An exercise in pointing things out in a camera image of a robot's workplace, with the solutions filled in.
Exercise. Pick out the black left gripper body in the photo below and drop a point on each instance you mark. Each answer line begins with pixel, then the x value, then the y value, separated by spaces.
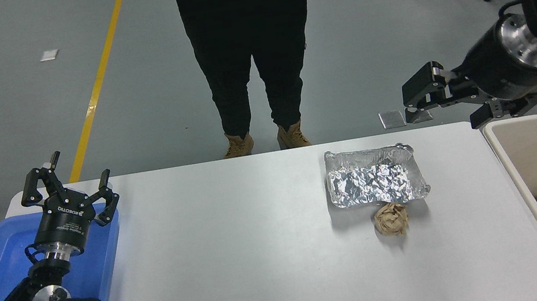
pixel 64 223

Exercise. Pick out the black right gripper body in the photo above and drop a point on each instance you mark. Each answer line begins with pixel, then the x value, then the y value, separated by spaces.
pixel 498 71

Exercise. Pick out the foil tray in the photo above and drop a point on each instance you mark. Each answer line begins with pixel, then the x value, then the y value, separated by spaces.
pixel 375 179

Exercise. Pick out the metal floor plate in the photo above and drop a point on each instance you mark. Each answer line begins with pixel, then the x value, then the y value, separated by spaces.
pixel 425 117
pixel 393 119

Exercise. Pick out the crumpled tan paper ball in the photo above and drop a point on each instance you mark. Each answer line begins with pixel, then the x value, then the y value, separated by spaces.
pixel 392 219

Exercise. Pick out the white table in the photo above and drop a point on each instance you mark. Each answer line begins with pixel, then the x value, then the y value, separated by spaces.
pixel 262 248

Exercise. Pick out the person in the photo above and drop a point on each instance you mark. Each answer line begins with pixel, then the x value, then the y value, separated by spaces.
pixel 247 30

